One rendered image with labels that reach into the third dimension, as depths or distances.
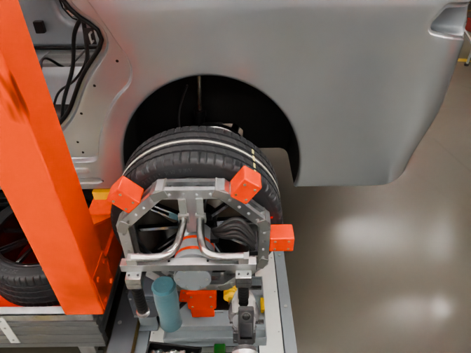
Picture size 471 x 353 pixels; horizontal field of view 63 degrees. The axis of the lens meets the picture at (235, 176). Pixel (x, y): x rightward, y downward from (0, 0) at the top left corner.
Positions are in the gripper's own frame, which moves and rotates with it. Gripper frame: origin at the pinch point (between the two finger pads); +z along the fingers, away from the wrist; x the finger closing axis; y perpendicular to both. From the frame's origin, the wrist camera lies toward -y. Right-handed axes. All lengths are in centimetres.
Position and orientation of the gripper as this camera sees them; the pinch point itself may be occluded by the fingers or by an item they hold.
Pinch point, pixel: (243, 292)
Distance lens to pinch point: 133.8
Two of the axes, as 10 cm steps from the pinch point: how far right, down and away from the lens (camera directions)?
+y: 0.1, 7.9, 6.2
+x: 10.0, -0.1, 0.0
